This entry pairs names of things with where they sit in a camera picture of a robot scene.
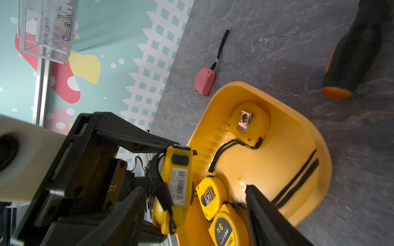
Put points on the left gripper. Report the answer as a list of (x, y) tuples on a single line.
[(74, 197)]

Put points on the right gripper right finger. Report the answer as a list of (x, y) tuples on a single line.
[(267, 226)]

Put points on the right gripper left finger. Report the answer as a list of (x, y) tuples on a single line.
[(123, 226)]

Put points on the yellow tape measure with barcode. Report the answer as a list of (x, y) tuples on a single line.
[(172, 185)]

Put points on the yellow storage tray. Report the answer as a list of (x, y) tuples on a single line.
[(292, 168)]

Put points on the yellow tape measure with clip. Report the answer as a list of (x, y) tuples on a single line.
[(249, 125)]

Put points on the pink tape measure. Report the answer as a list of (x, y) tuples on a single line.
[(206, 76)]

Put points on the large yellow 3m tape measure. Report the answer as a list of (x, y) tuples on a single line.
[(228, 228)]

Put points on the black orange screwdriver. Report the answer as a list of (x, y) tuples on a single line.
[(356, 51)]

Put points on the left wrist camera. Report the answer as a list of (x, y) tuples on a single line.
[(27, 152)]

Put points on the white wire wall basket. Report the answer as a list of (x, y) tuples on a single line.
[(46, 28)]

